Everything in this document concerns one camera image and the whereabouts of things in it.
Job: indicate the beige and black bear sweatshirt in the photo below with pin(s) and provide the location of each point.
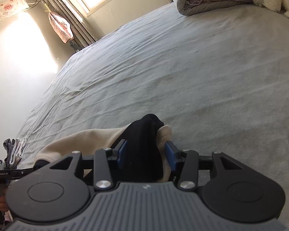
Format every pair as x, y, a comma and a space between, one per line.
146, 138

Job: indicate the grey patterned curtain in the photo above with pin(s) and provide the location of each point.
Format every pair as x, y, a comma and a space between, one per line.
83, 34

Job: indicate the grey bed sheet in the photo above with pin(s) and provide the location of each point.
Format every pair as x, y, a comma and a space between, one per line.
220, 79

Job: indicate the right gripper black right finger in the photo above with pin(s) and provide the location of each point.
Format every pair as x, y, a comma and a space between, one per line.
184, 165

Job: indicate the white covered air conditioner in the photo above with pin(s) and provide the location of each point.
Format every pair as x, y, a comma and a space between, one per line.
10, 8

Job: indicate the pink floral hanging bag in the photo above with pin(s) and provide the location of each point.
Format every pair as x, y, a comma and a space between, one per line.
60, 26

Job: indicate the person's left hand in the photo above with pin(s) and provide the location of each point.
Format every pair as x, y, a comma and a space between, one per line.
3, 204

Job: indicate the striped grey folded clothes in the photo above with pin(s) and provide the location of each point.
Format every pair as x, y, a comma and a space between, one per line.
14, 148

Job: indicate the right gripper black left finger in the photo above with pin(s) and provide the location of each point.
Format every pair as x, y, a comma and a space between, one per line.
108, 164

